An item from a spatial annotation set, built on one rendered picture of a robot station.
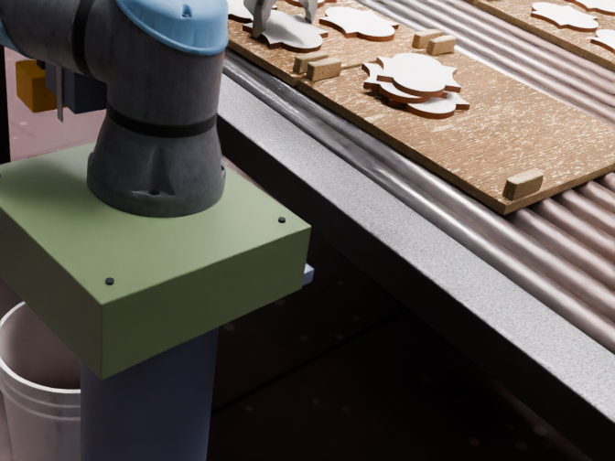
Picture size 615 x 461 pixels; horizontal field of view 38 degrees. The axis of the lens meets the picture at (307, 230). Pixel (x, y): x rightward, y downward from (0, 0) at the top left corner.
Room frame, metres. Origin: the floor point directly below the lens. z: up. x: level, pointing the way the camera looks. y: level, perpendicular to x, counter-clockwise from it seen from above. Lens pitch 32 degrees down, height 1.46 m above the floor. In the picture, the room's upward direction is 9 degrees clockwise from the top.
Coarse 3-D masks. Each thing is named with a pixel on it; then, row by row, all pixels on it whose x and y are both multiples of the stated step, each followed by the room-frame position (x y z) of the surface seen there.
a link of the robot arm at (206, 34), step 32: (96, 0) 0.82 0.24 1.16; (128, 0) 0.80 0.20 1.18; (160, 0) 0.80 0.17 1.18; (192, 0) 0.81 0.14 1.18; (224, 0) 0.85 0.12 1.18; (96, 32) 0.81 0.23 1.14; (128, 32) 0.79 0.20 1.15; (160, 32) 0.79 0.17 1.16; (192, 32) 0.80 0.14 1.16; (224, 32) 0.84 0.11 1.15; (96, 64) 0.81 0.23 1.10; (128, 64) 0.79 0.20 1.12; (160, 64) 0.79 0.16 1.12; (192, 64) 0.80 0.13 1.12; (128, 96) 0.79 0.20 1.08; (160, 96) 0.79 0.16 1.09; (192, 96) 0.80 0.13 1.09
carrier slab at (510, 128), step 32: (448, 64) 1.41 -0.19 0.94; (480, 64) 1.44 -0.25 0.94; (320, 96) 1.21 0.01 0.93; (352, 96) 1.22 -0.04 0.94; (384, 96) 1.24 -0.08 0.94; (480, 96) 1.29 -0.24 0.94; (512, 96) 1.32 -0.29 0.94; (544, 96) 1.34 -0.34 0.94; (384, 128) 1.13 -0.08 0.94; (416, 128) 1.14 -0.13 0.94; (448, 128) 1.16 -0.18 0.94; (480, 128) 1.18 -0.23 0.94; (512, 128) 1.19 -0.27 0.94; (544, 128) 1.21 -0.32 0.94; (576, 128) 1.23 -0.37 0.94; (608, 128) 1.25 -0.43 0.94; (416, 160) 1.07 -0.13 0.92; (448, 160) 1.06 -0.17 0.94; (480, 160) 1.07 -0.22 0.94; (512, 160) 1.09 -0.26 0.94; (544, 160) 1.10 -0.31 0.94; (576, 160) 1.12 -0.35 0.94; (608, 160) 1.13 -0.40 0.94; (480, 192) 0.99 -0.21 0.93; (544, 192) 1.02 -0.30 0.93
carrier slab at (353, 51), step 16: (352, 0) 1.67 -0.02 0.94; (304, 16) 1.54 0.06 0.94; (320, 16) 1.55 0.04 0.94; (384, 16) 1.61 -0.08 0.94; (240, 32) 1.41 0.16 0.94; (336, 32) 1.48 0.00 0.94; (400, 32) 1.53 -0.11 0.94; (240, 48) 1.35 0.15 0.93; (256, 48) 1.35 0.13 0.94; (272, 48) 1.36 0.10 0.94; (320, 48) 1.39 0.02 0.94; (336, 48) 1.40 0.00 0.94; (352, 48) 1.41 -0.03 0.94; (368, 48) 1.43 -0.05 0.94; (384, 48) 1.44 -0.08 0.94; (400, 48) 1.45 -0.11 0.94; (416, 48) 1.46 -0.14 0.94; (272, 64) 1.30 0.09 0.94; (288, 64) 1.30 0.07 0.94; (352, 64) 1.35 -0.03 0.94; (288, 80) 1.26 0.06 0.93
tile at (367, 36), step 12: (336, 12) 1.55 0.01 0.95; (348, 12) 1.57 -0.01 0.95; (360, 12) 1.58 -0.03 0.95; (372, 12) 1.59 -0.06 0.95; (324, 24) 1.51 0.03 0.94; (336, 24) 1.49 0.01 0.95; (348, 24) 1.50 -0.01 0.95; (360, 24) 1.51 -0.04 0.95; (372, 24) 1.52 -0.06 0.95; (384, 24) 1.53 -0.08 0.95; (396, 24) 1.54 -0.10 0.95; (348, 36) 1.46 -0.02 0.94; (360, 36) 1.47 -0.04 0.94; (372, 36) 1.47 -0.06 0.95; (384, 36) 1.47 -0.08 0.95
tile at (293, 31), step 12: (276, 12) 1.48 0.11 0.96; (252, 24) 1.41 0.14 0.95; (276, 24) 1.43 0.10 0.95; (288, 24) 1.44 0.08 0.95; (300, 24) 1.45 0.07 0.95; (264, 36) 1.38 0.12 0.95; (276, 36) 1.38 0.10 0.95; (288, 36) 1.39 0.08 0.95; (300, 36) 1.40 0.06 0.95; (312, 36) 1.41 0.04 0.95; (324, 36) 1.43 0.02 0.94; (288, 48) 1.36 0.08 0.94; (300, 48) 1.36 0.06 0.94; (312, 48) 1.37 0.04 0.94
